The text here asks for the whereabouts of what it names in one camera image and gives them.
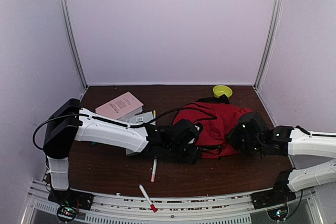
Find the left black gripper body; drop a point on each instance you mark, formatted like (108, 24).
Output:
(177, 151)

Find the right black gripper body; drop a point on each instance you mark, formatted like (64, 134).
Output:
(242, 144)

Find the red backpack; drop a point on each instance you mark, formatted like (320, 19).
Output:
(218, 117)

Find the grey book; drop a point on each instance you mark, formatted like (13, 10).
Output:
(139, 119)

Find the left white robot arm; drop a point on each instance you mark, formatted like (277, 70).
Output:
(73, 123)

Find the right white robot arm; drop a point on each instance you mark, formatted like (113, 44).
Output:
(297, 141)

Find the pink capped white marker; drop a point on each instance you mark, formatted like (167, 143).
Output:
(155, 162)

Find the red capped white marker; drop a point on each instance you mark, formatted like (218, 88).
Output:
(148, 199)

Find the lime green bowl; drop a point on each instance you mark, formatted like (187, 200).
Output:
(220, 90)

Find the pink book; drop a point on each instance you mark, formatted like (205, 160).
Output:
(121, 108)

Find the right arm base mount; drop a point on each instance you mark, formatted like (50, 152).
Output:
(274, 201)

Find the front aluminium rail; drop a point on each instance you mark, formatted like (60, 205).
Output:
(232, 208)

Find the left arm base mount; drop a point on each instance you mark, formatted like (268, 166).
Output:
(70, 203)

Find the right aluminium frame post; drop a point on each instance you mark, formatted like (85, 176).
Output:
(270, 40)

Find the aluminium frame post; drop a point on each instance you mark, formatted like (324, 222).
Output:
(270, 40)
(72, 43)

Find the left aluminium frame post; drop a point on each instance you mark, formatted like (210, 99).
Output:
(72, 43)

